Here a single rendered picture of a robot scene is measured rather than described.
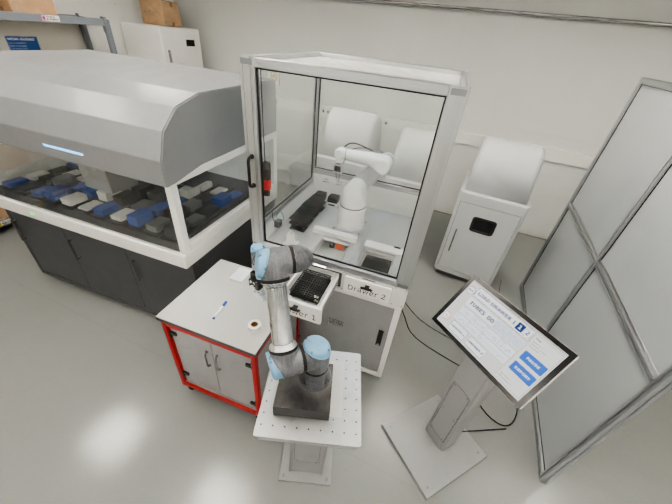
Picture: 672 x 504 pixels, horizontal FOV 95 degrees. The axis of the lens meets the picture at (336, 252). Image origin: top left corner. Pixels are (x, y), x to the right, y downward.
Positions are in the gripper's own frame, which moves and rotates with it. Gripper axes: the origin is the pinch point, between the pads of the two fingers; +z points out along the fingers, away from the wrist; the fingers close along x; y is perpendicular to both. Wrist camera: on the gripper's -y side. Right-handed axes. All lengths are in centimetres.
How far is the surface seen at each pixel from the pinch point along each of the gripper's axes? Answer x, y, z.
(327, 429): 75, 38, 5
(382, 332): 64, -43, 28
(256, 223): -23.2, -18.8, -30.4
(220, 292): -24.1, 12.4, 5.3
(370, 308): 53, -41, 11
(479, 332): 112, -27, -24
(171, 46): -366, -196, -93
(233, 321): -0.3, 22.8, 5.4
